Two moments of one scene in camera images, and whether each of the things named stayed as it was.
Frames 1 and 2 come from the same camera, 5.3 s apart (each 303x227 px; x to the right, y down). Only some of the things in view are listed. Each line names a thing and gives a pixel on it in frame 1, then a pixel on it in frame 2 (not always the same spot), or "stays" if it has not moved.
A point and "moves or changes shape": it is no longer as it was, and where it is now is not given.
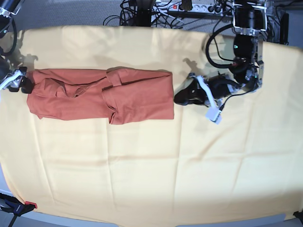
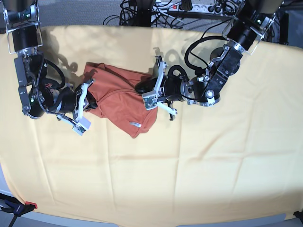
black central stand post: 144,13 stays
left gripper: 26,83 → 67,97
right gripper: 193,92 → 174,85
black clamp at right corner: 299,215 stays
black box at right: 284,29 stays
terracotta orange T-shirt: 120,94 moves or changes shape
